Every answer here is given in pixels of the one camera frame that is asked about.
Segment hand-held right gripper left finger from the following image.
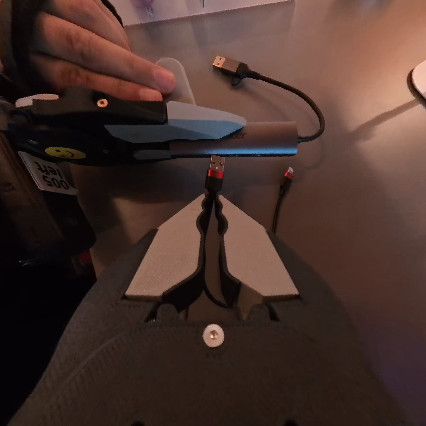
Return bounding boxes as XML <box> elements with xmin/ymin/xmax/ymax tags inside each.
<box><xmin>125</xmin><ymin>194</ymin><xmax>208</xmax><ymax>312</ymax></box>

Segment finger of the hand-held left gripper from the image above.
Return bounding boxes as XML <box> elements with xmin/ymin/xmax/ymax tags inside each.
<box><xmin>135</xmin><ymin>148</ymin><xmax>174</xmax><ymax>161</ymax></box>
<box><xmin>104</xmin><ymin>101</ymin><xmax>247</xmax><ymax>144</ymax></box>

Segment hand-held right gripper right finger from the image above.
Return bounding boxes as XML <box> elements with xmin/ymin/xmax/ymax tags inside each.
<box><xmin>216</xmin><ymin>195</ymin><xmax>299</xmax><ymax>317</ymax></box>

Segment black cable red collared plugs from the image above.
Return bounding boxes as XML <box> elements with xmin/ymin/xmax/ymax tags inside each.
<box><xmin>202</xmin><ymin>155</ymin><xmax>295</xmax><ymax>308</ymax></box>

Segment person's left hand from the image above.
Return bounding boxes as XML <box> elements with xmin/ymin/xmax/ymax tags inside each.
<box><xmin>30</xmin><ymin>0</ymin><xmax>176</xmax><ymax>102</ymax></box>

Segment white clipboard stand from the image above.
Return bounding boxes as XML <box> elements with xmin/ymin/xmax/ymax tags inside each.
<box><xmin>408</xmin><ymin>60</ymin><xmax>426</xmax><ymax>102</ymax></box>

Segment dark usb hub cable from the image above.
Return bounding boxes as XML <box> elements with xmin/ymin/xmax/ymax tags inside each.
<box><xmin>213</xmin><ymin>55</ymin><xmax>325</xmax><ymax>144</ymax></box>

